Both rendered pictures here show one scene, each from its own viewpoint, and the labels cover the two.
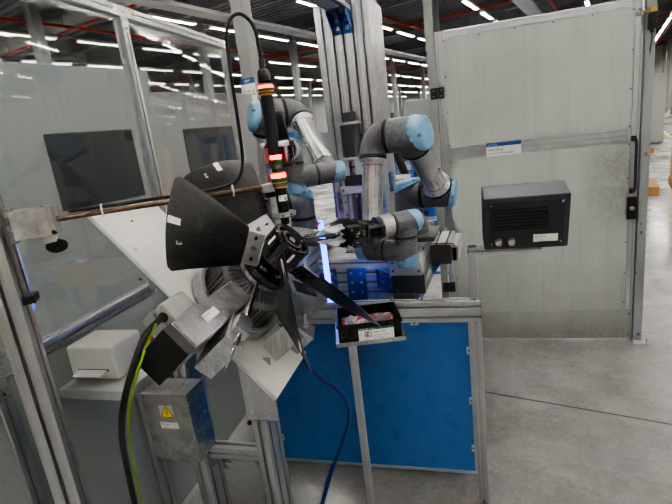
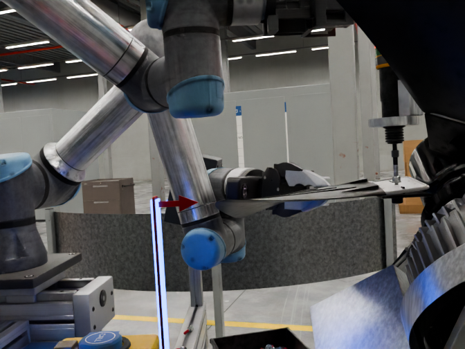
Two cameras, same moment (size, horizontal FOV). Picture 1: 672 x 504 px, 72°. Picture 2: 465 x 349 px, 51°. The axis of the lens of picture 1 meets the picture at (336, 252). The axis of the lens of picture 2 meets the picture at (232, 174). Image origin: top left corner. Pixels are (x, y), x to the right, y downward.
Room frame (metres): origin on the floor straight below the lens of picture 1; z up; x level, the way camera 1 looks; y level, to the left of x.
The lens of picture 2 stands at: (1.74, 0.76, 1.25)
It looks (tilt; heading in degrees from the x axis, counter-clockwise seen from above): 3 degrees down; 256
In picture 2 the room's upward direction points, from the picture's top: 3 degrees counter-clockwise
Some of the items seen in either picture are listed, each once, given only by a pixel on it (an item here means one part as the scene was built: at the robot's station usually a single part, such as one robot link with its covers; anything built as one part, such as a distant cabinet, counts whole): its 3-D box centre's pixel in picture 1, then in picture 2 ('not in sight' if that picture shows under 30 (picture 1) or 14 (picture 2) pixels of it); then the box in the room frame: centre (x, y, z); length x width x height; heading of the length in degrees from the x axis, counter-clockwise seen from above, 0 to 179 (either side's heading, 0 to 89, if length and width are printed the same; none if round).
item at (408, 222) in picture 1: (405, 222); (223, 187); (1.52, -0.24, 1.17); 0.11 x 0.08 x 0.09; 111
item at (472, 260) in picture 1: (473, 273); (194, 266); (1.55, -0.47, 0.96); 0.03 x 0.03 x 0.20; 74
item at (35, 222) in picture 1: (33, 222); not in sight; (1.14, 0.73, 1.36); 0.10 x 0.07 x 0.09; 109
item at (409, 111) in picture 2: (278, 199); (398, 90); (1.35, 0.15, 1.32); 0.09 x 0.07 x 0.10; 109
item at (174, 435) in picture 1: (179, 418); not in sight; (1.22, 0.52, 0.73); 0.15 x 0.09 x 0.22; 74
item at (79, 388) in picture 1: (132, 364); not in sight; (1.39, 0.70, 0.85); 0.36 x 0.24 x 0.03; 164
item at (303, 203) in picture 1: (299, 201); not in sight; (2.13, 0.14, 1.20); 0.13 x 0.12 x 0.14; 108
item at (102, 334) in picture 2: not in sight; (100, 344); (1.76, 0.28, 1.08); 0.04 x 0.04 x 0.02
